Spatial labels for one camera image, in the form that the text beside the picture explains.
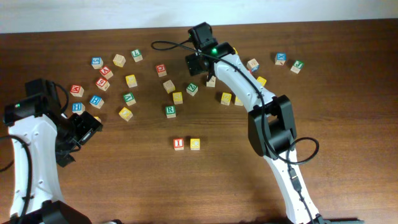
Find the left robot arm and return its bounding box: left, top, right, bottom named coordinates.
left=3, top=79, right=103, bottom=223

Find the yellow block upper left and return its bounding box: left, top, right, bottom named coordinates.
left=126, top=75, right=137, bottom=88

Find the yellow C block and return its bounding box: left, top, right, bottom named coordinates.
left=190, top=138, right=200, bottom=151

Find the plain yellow-sided block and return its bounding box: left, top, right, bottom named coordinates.
left=113, top=54, right=126, bottom=68

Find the green V block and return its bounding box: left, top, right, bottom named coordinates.
left=123, top=92, right=136, bottom=106

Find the green R block lower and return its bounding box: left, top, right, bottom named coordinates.
left=165, top=106, right=177, bottom=118

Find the plain block blue side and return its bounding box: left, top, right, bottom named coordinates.
left=246, top=58, right=259, bottom=72

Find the green J block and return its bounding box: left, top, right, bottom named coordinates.
left=290, top=60, right=304, bottom=74

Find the blue H block tilted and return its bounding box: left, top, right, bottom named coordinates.
left=90, top=95, right=104, bottom=109

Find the blue S block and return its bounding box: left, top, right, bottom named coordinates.
left=91, top=57, right=103, bottom=70

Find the yellow S block tilted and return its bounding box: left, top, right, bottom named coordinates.
left=220, top=92, right=232, bottom=106

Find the green L block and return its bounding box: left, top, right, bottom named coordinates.
left=131, top=49, right=143, bottom=62

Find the red I block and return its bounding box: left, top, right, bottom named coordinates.
left=173, top=138, right=184, bottom=151

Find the yellow E block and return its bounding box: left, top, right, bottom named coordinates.
left=234, top=96, right=243, bottom=106

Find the red 6 block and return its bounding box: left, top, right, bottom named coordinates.
left=96, top=77, right=110, bottom=91

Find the yellow O block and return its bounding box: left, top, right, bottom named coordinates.
left=119, top=107, right=133, bottom=121

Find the yellow block right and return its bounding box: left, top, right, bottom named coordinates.
left=257, top=77, right=267, bottom=86

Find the blue X block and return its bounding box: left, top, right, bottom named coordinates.
left=275, top=52, right=287, bottom=65

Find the green Z block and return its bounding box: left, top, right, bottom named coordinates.
left=186, top=83, right=198, bottom=96

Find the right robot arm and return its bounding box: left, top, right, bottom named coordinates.
left=185, top=22, right=326, bottom=223

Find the red Q block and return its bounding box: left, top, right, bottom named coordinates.
left=155, top=64, right=167, bottom=77

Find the red M block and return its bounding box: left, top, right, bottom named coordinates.
left=70, top=85, right=84, bottom=97

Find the red A block left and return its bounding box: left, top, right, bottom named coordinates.
left=99, top=66, right=113, bottom=80

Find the plain wood block centre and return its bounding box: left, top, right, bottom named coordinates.
left=163, top=80, right=175, bottom=94

